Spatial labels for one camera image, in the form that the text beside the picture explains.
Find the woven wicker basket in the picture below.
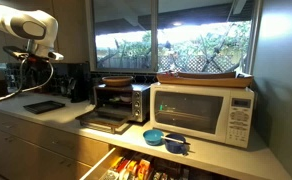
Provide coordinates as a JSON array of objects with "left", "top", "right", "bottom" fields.
[{"left": 101, "top": 75, "right": 134, "bottom": 88}]

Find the flat black baking tray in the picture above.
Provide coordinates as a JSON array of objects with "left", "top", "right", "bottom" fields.
[{"left": 23, "top": 100, "right": 66, "bottom": 115}]

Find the white microwave oven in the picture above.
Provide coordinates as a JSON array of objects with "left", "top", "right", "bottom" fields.
[{"left": 149, "top": 82, "right": 256, "bottom": 149}]

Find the small pink bowl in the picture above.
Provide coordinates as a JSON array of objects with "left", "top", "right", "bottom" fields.
[{"left": 119, "top": 94, "right": 133, "bottom": 103}]

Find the open wooden drawer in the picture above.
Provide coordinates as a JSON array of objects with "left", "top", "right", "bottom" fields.
[{"left": 79, "top": 146, "right": 227, "bottom": 180}]

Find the teal bowl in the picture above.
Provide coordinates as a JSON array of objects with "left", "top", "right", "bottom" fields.
[{"left": 142, "top": 129, "right": 165, "bottom": 146}]

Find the dark blue bowl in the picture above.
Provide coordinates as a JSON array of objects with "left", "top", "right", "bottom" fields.
[{"left": 164, "top": 133, "right": 188, "bottom": 155}]

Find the large wooden serving tray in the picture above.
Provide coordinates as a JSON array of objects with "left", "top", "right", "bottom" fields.
[{"left": 156, "top": 71, "right": 255, "bottom": 89}]

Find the silver toaster oven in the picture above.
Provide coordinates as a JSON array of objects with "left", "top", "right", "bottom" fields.
[{"left": 93, "top": 83, "right": 151, "bottom": 124}]

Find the black coffee maker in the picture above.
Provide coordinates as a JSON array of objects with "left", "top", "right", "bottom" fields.
[{"left": 67, "top": 62, "right": 91, "bottom": 104}]

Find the orange packet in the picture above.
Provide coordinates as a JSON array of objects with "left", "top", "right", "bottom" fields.
[{"left": 136, "top": 158, "right": 152, "bottom": 180}]

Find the light handled utensil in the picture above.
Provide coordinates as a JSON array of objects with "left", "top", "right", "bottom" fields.
[{"left": 160, "top": 135, "right": 191, "bottom": 146}]

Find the window frame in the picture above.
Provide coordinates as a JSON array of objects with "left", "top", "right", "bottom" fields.
[{"left": 85, "top": 0, "right": 264, "bottom": 76}]

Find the red packet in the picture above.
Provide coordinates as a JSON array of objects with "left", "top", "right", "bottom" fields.
[{"left": 114, "top": 156, "right": 131, "bottom": 174}]

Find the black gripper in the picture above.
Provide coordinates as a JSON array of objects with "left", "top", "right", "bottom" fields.
[{"left": 26, "top": 57, "right": 52, "bottom": 83}]

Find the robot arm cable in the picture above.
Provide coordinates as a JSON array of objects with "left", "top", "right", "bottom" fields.
[{"left": 0, "top": 58, "right": 55, "bottom": 103}]

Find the toaster oven glass door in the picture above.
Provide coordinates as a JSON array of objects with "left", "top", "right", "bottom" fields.
[{"left": 75, "top": 110, "right": 132, "bottom": 135}]

